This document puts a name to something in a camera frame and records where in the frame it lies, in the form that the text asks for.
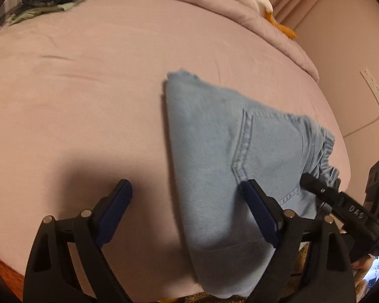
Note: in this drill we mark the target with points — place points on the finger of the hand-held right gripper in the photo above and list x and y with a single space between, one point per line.
331 198

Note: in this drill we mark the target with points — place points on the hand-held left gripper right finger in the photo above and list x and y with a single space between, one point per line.
259 214

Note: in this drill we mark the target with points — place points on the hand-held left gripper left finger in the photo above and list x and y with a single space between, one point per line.
113 208

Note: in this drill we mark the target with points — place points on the light blue denim pants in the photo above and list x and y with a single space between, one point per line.
227 151

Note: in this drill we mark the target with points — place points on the bed with pink sheet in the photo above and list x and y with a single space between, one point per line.
82 101

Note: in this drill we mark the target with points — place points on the white power strip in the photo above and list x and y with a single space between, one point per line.
375 91

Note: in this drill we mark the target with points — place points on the orange shaggy rug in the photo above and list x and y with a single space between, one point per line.
3 271

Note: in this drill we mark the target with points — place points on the stack of folded clothes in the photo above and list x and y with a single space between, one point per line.
44 11

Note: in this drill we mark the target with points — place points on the pink quilted duvet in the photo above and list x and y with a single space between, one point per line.
227 3

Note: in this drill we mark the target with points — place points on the plaid blanket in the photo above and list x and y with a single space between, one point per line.
1 15

